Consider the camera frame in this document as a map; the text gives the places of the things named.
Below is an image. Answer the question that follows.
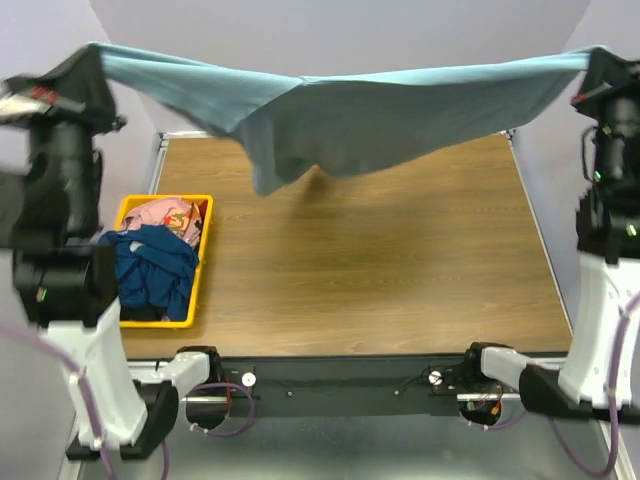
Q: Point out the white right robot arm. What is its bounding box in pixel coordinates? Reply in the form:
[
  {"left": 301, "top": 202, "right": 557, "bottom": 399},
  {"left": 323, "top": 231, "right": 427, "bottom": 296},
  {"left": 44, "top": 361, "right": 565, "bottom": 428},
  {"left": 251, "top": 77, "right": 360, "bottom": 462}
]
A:
[{"left": 459, "top": 48, "right": 639, "bottom": 425}]

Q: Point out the yellow plastic bin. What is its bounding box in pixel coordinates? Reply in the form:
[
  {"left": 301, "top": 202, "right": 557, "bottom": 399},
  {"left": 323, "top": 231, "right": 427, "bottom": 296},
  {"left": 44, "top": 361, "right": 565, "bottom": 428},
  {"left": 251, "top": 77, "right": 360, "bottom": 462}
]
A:
[{"left": 114, "top": 194, "right": 215, "bottom": 330}]

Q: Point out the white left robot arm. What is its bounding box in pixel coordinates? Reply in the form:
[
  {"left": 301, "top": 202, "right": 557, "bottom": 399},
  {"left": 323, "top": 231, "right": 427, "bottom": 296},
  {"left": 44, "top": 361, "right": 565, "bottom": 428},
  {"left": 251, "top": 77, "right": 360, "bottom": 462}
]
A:
[{"left": 1, "top": 45, "right": 222, "bottom": 460}]

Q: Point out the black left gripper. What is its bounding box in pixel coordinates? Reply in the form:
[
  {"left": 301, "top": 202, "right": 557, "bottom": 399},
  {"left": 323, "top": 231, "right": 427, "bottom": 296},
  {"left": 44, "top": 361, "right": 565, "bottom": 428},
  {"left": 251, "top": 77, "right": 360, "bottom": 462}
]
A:
[{"left": 0, "top": 38, "right": 127, "bottom": 227}]

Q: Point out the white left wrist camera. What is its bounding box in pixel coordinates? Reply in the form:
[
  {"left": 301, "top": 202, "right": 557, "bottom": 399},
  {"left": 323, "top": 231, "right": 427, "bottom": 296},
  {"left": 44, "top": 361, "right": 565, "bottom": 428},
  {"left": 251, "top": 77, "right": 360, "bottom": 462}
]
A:
[{"left": 1, "top": 86, "right": 57, "bottom": 123}]

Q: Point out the light blue t shirt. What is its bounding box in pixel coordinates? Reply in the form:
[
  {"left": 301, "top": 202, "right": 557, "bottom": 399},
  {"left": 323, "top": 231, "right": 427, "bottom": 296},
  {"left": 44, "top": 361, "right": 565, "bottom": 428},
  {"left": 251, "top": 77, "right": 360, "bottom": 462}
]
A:
[{"left": 98, "top": 43, "right": 592, "bottom": 196}]

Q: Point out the patterned pink shirt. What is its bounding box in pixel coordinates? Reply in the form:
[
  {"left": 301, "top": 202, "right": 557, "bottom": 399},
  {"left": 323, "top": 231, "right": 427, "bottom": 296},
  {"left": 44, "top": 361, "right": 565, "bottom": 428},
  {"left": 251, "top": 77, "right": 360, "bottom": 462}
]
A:
[{"left": 119, "top": 197, "right": 204, "bottom": 249}]

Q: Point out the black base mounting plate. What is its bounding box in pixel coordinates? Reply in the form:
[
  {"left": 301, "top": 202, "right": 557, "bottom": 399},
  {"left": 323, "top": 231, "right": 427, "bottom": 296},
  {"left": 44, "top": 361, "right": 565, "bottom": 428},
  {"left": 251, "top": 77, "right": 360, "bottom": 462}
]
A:
[{"left": 164, "top": 355, "right": 521, "bottom": 420}]

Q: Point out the dark blue shirt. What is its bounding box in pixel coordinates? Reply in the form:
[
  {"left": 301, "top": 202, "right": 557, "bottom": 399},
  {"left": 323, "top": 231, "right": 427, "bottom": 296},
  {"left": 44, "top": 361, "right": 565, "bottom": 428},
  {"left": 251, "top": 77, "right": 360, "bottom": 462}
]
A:
[{"left": 99, "top": 225, "right": 199, "bottom": 322}]

